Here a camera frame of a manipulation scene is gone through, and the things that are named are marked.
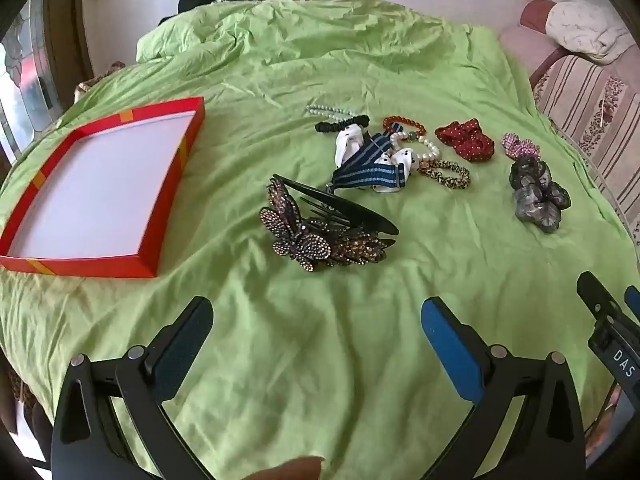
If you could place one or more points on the striped pink sofa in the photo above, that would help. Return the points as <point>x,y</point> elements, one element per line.
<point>585,90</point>

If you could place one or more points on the white dotted scrunchie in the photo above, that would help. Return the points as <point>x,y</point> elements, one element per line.
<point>347,144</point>

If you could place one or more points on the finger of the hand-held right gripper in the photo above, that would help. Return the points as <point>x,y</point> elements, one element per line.
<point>634,300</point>
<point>597,296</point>

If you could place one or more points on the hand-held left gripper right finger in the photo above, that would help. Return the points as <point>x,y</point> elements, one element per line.
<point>451,352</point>

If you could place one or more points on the rhinestone butterfly hair clip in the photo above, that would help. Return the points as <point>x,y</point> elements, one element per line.
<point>305,237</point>

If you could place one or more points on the person's left hand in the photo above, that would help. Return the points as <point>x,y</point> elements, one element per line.
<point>295,470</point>

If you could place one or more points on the blue striped ribbon bow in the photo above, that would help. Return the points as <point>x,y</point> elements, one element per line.
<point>370,170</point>

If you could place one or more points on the pink plaid scrunchie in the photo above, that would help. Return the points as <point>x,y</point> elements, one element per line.
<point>520,146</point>

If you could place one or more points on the red dotted scrunchie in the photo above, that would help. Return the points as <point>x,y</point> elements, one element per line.
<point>465,140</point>

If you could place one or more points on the leopard print scrunchie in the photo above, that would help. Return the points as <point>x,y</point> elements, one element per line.
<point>460,172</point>

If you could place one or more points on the green blanket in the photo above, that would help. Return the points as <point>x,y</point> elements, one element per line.
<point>320,60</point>

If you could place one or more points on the black scrunchie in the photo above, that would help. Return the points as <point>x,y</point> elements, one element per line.
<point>345,122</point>

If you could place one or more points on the grey satin scrunchie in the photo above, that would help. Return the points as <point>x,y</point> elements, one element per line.
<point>537,195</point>

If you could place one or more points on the white quilted cloth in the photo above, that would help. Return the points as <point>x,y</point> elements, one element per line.
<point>582,25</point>

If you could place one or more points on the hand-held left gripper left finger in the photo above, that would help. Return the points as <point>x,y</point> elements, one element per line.
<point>181,351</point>

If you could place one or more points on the red cardboard box lid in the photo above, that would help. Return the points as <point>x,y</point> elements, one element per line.
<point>107,180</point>

